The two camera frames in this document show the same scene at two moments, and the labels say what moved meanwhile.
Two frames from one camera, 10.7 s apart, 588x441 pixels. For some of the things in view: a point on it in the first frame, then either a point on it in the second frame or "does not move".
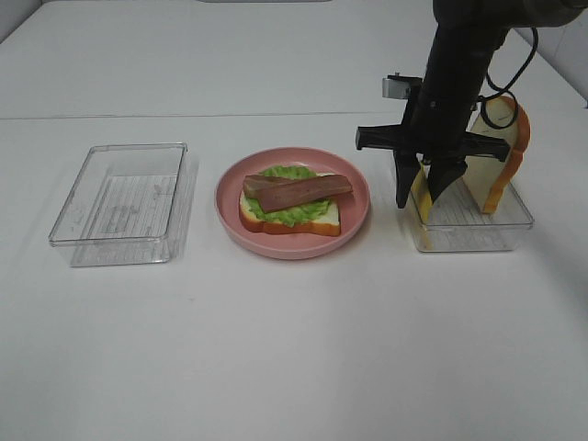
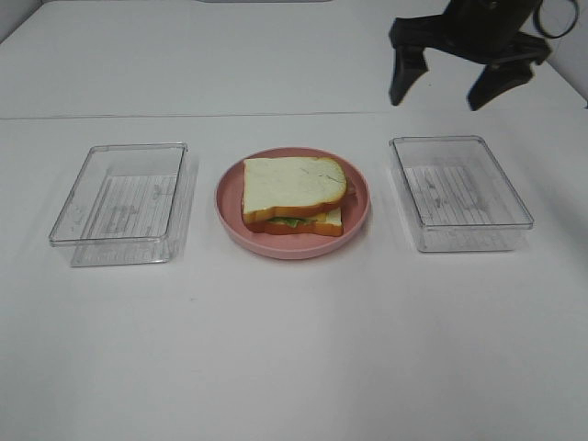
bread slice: x=328 y=224 does not move
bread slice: x=501 y=117 to x=289 y=186
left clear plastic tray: x=125 y=206 does not move
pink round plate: x=355 y=207 does not move
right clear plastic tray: x=458 y=225 does not move
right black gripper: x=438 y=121 to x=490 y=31
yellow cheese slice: x=422 y=191 to x=335 y=214
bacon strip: x=303 y=190 to x=352 y=186
